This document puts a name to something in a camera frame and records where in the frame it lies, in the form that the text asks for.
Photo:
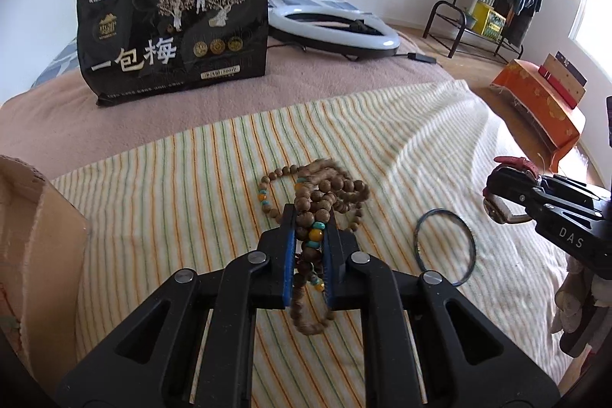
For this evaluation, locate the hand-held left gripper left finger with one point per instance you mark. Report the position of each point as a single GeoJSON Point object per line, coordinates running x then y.
{"type": "Point", "coordinates": [288, 274]}

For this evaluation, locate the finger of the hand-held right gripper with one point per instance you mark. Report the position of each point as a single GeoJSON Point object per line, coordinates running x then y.
{"type": "Point", "coordinates": [516, 190]}

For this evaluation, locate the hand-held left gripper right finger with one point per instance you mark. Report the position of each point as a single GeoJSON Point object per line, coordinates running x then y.
{"type": "Point", "coordinates": [342, 279]}

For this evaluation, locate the beige slipper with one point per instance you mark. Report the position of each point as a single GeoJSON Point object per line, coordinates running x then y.
{"type": "Point", "coordinates": [571, 298]}

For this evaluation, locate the dark thin bangle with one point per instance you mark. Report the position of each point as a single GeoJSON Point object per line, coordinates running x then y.
{"type": "Point", "coordinates": [416, 243]}

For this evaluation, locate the black slipper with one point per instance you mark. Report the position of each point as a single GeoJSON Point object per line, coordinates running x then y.
{"type": "Point", "coordinates": [585, 331]}

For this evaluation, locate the orange covered stool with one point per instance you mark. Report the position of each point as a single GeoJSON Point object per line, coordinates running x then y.
{"type": "Point", "coordinates": [530, 97]}

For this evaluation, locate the red flat box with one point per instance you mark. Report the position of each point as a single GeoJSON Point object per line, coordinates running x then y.
{"type": "Point", "coordinates": [557, 92]}

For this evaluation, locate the yellow striped blanket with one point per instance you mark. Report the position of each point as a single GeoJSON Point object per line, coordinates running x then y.
{"type": "Point", "coordinates": [406, 140]}

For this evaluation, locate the dark flat box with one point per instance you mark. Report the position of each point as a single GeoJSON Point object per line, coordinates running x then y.
{"type": "Point", "coordinates": [571, 68]}

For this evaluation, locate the yellow plastic crate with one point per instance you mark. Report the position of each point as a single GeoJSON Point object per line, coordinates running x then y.
{"type": "Point", "coordinates": [490, 23]}

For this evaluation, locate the window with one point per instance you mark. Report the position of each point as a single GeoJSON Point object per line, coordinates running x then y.
{"type": "Point", "coordinates": [595, 16]}

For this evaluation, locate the beige blanket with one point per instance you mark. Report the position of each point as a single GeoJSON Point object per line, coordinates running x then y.
{"type": "Point", "coordinates": [334, 78]}

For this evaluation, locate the black printed snack bag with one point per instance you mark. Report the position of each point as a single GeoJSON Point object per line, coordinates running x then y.
{"type": "Point", "coordinates": [167, 54]}

